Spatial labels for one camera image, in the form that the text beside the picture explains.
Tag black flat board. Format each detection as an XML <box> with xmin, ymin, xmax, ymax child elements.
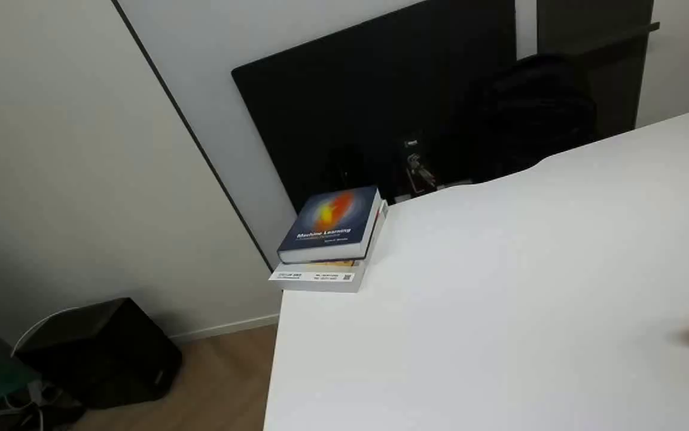
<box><xmin>229</xmin><ymin>0</ymin><xmax>519</xmax><ymax>216</ymax></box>

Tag blue book orange cover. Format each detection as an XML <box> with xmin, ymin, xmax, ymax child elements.
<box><xmin>275</xmin><ymin>185</ymin><xmax>386</xmax><ymax>267</ymax></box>

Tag dark vertical wall panel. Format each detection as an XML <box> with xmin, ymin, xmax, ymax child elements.
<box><xmin>536</xmin><ymin>0</ymin><xmax>662</xmax><ymax>140</ymax></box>

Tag floor power strip cables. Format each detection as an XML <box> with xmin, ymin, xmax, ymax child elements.
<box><xmin>0</xmin><ymin>380</ymin><xmax>90</xmax><ymax>431</ymax></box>

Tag white thick book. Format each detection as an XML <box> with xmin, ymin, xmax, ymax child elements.
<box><xmin>268</xmin><ymin>200</ymin><xmax>391</xmax><ymax>295</ymax></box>

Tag black box speaker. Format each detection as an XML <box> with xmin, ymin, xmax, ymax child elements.
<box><xmin>15</xmin><ymin>295</ymin><xmax>185</xmax><ymax>413</ymax></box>

